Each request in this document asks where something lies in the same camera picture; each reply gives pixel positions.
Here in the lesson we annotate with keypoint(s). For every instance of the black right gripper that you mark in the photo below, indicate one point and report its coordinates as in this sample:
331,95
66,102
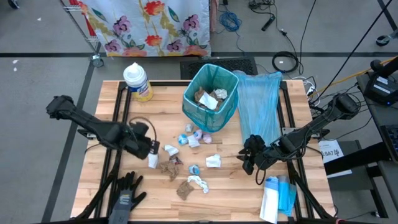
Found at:
262,157

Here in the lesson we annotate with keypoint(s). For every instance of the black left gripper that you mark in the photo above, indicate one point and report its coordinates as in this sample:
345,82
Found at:
140,146

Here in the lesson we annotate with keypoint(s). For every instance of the white paper scrap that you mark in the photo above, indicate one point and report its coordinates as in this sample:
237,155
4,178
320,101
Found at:
193,142
171,150
153,161

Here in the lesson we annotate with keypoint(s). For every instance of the pink blue ball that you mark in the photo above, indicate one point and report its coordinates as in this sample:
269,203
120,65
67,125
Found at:
198,133

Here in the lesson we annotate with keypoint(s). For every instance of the white tissue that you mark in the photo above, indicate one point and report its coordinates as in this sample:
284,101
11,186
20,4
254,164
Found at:
199,181

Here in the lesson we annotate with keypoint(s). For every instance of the brown paper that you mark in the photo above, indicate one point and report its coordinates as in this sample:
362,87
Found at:
199,95
185,190
169,168

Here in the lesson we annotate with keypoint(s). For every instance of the teal trash bag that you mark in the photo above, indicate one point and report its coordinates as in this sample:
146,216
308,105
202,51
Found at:
202,121

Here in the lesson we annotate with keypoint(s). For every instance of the light blue trash bag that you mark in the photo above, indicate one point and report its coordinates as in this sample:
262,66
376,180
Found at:
258,109

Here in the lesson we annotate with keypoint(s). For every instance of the white paper sheet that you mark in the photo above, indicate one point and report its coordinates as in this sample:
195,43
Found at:
208,101

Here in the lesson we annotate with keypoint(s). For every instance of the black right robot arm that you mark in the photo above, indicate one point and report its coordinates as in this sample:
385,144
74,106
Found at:
311,127

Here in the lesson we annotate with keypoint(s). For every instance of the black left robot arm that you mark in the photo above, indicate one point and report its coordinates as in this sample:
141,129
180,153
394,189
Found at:
87,121

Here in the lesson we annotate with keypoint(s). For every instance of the white blue bag package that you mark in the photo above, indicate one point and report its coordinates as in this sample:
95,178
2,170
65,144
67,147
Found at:
269,202

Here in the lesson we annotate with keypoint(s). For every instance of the red candy wrapper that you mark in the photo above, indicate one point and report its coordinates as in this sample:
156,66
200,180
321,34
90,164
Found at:
176,160

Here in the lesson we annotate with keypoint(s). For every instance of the white paper black stripe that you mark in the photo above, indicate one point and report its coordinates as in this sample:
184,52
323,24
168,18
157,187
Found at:
213,161

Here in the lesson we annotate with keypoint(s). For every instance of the small grey crumpled scrap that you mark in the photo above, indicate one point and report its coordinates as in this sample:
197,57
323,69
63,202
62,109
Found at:
189,127

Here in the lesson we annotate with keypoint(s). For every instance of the black grey work glove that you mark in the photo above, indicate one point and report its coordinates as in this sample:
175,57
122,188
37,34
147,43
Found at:
126,189

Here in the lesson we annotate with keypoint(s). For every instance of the Lysol wipes canister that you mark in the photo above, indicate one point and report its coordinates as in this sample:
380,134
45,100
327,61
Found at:
136,77

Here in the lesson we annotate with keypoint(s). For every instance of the white paper label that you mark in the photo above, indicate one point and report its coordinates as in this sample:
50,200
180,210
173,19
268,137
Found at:
331,152

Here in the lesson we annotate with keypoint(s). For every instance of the white power strip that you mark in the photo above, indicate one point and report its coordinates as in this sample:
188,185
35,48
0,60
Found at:
310,88

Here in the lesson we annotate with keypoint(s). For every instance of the floral print cloth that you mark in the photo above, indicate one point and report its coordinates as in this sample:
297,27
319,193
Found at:
140,31

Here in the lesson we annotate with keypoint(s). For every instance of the grey side desk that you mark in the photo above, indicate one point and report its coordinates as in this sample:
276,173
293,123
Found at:
373,115

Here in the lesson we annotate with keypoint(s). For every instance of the pink cloth strip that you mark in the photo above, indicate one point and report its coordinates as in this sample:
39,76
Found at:
214,15

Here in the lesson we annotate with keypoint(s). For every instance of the black keyboard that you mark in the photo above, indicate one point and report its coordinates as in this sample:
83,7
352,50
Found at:
391,140

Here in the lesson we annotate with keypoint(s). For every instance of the black desk device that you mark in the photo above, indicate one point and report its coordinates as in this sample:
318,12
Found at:
381,87

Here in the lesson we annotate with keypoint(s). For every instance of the black slanted pole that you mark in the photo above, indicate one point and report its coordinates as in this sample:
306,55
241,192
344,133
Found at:
355,46

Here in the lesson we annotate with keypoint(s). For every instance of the black caster wheel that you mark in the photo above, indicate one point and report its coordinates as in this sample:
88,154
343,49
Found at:
13,3
382,40

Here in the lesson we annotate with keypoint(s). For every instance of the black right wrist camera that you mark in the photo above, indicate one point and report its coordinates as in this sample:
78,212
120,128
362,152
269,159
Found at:
253,141

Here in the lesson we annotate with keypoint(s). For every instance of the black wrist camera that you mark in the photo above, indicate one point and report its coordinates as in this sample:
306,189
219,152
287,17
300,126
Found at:
253,141
140,127

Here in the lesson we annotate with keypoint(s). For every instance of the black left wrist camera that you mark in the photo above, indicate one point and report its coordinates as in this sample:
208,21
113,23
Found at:
140,127

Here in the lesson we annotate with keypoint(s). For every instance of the black aluminium table frame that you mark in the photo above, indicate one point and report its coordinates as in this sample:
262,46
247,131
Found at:
127,105

